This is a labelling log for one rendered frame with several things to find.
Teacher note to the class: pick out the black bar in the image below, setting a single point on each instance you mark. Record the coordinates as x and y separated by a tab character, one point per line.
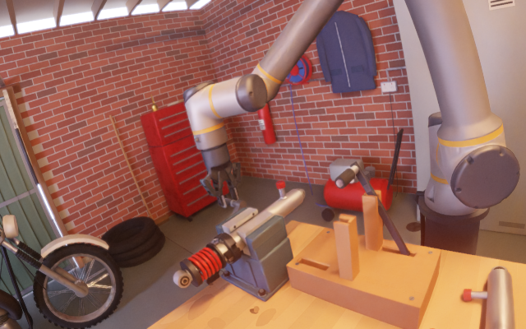
395	158

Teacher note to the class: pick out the red tool cabinet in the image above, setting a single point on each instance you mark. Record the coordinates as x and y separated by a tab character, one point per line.
178	160

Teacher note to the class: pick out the red motorcycle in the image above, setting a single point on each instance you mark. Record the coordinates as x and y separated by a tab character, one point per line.
73	283

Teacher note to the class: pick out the brass oil can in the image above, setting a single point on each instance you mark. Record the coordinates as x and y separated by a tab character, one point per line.
154	107

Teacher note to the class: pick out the wooden broom stick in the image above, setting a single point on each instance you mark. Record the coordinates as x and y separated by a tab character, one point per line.
130	164

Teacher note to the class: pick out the dark C-spanner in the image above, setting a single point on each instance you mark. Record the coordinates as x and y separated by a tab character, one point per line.
384	208

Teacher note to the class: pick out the black tyre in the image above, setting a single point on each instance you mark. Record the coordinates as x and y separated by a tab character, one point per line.
142	256
130	231

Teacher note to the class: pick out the rear shock with red spring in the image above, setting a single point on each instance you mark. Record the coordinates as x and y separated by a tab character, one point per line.
206	263

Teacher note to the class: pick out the red knob on pin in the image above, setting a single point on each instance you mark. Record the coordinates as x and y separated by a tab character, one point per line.
468	295

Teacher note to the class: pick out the grey cylinder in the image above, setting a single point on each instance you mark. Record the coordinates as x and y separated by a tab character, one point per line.
500	297

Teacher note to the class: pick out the white wall socket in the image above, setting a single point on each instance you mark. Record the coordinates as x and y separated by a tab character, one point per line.
388	87

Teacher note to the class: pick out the wooden tool block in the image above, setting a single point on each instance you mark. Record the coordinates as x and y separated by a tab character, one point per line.
372	279

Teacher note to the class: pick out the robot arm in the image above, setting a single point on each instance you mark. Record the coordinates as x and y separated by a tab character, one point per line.
459	91

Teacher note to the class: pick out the blue jacket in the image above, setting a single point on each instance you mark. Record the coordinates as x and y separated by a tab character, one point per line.
347	50

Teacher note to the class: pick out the red air compressor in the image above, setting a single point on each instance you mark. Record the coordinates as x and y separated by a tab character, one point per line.
350	194

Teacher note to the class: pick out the blue-grey bench vise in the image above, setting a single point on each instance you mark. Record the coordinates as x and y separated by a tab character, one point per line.
263	256

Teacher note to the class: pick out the red fire extinguisher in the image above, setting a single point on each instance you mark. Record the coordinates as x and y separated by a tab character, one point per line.
267	126

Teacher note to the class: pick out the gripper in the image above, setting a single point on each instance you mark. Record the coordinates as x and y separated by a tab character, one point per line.
217	161

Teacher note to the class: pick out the skylight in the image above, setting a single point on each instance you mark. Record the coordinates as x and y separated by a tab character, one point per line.
84	16

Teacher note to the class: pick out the grey vise jaw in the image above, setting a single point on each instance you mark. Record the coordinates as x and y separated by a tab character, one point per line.
240	219

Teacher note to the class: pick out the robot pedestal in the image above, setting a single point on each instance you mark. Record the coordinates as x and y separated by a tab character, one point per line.
450	231

